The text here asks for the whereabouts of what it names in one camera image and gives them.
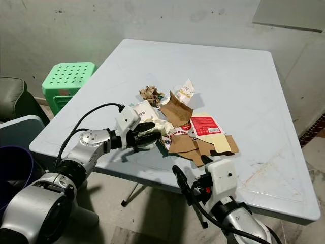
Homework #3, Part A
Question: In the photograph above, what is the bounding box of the dark grey padded chair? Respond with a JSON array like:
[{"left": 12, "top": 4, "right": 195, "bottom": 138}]
[{"left": 0, "top": 76, "right": 38, "bottom": 124}]

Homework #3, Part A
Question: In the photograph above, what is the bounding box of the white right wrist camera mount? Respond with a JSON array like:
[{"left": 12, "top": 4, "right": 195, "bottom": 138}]
[{"left": 205, "top": 158, "right": 239, "bottom": 205}]

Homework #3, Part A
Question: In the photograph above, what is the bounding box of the torn brown cardboard piece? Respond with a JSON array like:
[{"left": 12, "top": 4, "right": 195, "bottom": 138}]
[{"left": 160, "top": 91, "right": 194, "bottom": 128}]

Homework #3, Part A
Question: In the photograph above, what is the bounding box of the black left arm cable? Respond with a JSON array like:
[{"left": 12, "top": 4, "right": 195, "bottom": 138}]
[{"left": 56, "top": 103, "right": 126, "bottom": 169}]

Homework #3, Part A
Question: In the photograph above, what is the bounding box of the white paper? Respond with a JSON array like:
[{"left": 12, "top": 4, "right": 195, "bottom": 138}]
[{"left": 150, "top": 117, "right": 176, "bottom": 138}]

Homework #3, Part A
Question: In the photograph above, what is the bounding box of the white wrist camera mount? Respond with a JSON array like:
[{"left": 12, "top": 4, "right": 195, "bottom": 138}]
[
  {"left": 205, "top": 158, "right": 239, "bottom": 205},
  {"left": 115, "top": 101, "right": 157, "bottom": 148}
]

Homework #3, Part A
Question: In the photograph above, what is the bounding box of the flattened brown cream carton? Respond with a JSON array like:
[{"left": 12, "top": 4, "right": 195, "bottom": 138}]
[{"left": 168, "top": 132, "right": 240, "bottom": 168}]

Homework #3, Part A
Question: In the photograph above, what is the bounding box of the dark blue rubbish bin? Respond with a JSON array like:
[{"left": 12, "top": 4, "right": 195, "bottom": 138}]
[{"left": 0, "top": 145, "right": 32, "bottom": 215}]

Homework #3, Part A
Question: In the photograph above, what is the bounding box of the red white printed carton piece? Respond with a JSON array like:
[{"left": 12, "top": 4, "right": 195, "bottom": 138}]
[{"left": 183, "top": 114, "right": 225, "bottom": 138}]

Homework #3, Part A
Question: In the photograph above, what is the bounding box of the crumpled brown paper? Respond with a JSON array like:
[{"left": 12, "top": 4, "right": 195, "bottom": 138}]
[{"left": 139, "top": 86, "right": 165, "bottom": 107}]

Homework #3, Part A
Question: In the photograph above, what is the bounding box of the light blue folding table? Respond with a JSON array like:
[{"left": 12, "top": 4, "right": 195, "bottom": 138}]
[{"left": 29, "top": 39, "right": 321, "bottom": 225}]

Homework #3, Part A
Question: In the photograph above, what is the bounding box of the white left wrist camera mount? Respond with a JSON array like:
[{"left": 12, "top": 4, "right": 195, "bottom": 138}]
[{"left": 115, "top": 101, "right": 157, "bottom": 148}]

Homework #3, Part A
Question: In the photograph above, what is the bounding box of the white printed wrapper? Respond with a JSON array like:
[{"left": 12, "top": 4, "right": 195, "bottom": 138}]
[{"left": 173, "top": 79, "right": 196, "bottom": 105}]

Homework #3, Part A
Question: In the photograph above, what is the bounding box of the green plastic stool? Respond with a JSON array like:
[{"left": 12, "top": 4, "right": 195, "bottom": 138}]
[{"left": 42, "top": 62, "right": 96, "bottom": 116}]

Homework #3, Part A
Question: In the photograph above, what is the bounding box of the pale blue plastic chair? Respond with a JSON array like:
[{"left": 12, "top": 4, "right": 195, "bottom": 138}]
[{"left": 0, "top": 115, "right": 47, "bottom": 153}]

